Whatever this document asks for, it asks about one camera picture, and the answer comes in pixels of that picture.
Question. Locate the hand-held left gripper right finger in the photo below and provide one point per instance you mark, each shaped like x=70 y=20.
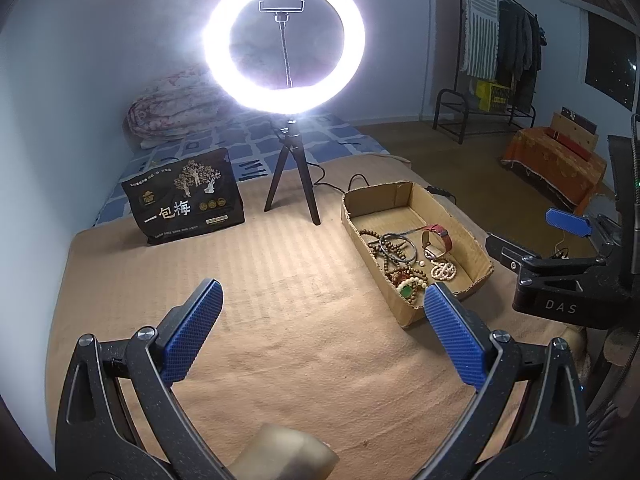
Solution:
x=452 y=330

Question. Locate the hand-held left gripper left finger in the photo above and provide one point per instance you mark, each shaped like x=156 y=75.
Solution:
x=192 y=330

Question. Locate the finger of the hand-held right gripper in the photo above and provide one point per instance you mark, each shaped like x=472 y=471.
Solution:
x=505 y=250
x=570 y=221

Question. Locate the thin metal bangle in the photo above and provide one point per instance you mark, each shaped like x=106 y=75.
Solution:
x=411 y=250

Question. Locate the cardboard box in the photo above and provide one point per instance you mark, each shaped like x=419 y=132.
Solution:
x=385 y=210

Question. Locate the person's right hand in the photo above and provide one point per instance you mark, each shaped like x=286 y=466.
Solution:
x=620 y=345

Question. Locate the person's left hand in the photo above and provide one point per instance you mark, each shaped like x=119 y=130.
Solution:
x=290 y=455

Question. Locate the wooden box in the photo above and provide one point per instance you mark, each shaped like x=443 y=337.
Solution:
x=575 y=127

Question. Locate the black snack bag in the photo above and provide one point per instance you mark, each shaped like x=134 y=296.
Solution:
x=185 y=205

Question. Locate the striped cloth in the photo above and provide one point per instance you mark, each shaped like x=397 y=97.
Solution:
x=615 y=435

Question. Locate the yellow crate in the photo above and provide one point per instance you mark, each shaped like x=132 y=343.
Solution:
x=492 y=95

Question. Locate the window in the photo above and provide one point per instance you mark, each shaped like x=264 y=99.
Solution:
x=610 y=55

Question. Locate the hanging dark clothes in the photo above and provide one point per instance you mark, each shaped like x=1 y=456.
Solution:
x=520 y=45

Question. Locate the striped hanging towel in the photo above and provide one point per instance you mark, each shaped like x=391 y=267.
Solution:
x=480 y=25

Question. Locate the folded floral quilt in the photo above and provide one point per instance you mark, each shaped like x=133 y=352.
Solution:
x=170 y=110

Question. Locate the black clothes rack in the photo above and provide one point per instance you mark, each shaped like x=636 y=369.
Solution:
x=462 y=20

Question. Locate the phone holder clamp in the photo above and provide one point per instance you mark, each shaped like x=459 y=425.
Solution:
x=281 y=7

